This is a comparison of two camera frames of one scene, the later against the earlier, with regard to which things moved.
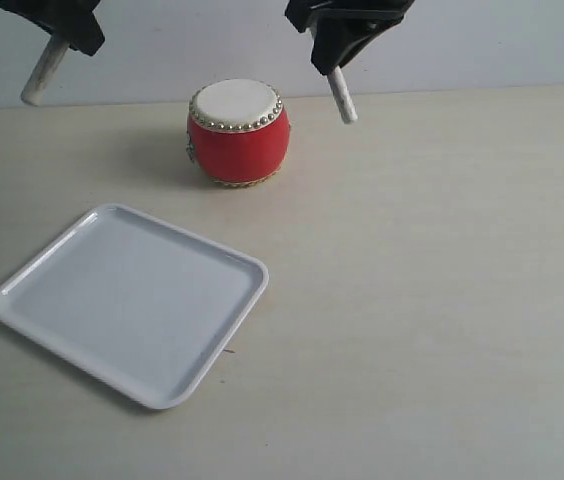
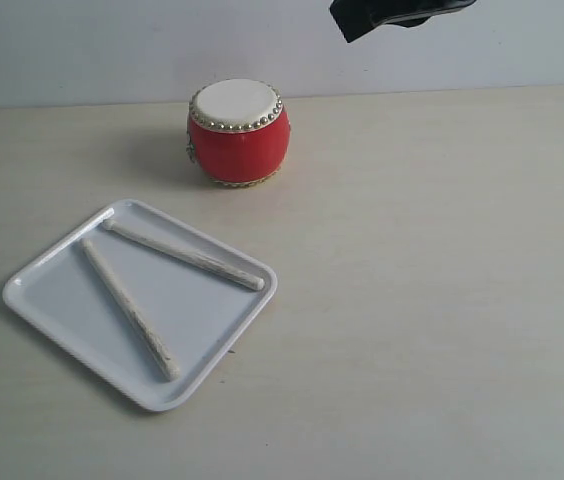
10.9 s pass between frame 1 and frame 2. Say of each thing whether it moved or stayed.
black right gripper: moved
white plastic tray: stayed
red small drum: stayed
